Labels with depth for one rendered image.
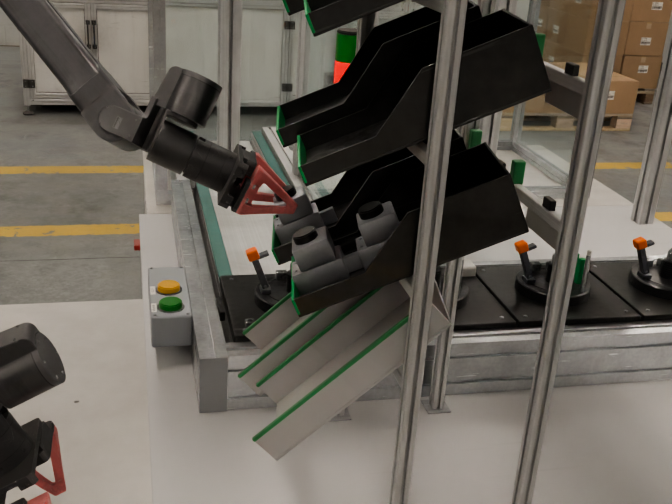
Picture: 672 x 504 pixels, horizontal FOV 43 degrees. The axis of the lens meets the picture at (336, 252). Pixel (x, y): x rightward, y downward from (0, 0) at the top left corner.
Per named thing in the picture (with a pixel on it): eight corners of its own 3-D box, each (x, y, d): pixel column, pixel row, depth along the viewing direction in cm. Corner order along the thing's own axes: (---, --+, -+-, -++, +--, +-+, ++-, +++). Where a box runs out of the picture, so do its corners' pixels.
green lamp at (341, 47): (338, 63, 155) (340, 35, 153) (332, 57, 159) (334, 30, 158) (365, 63, 156) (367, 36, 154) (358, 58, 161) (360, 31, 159)
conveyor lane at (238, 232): (234, 394, 144) (235, 342, 140) (196, 216, 219) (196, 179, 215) (397, 383, 150) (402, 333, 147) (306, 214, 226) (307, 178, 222)
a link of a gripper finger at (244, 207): (304, 177, 119) (242, 147, 116) (309, 192, 112) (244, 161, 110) (281, 219, 121) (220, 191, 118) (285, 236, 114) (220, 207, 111)
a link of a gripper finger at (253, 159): (302, 173, 121) (241, 144, 118) (307, 188, 114) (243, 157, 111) (280, 215, 122) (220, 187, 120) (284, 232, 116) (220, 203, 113)
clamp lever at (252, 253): (261, 291, 150) (246, 254, 146) (259, 286, 152) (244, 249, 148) (280, 283, 150) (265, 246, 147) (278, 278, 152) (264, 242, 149)
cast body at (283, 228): (283, 248, 117) (262, 203, 114) (280, 237, 121) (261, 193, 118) (340, 224, 117) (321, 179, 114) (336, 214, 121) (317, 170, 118)
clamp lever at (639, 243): (643, 276, 167) (637, 243, 163) (637, 272, 169) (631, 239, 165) (659, 269, 167) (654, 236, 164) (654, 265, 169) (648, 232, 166)
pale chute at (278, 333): (259, 396, 120) (237, 376, 119) (262, 350, 133) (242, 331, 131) (414, 272, 114) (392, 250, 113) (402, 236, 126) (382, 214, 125)
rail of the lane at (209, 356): (199, 413, 138) (199, 354, 134) (171, 217, 218) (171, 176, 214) (233, 411, 139) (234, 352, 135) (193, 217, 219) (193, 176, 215)
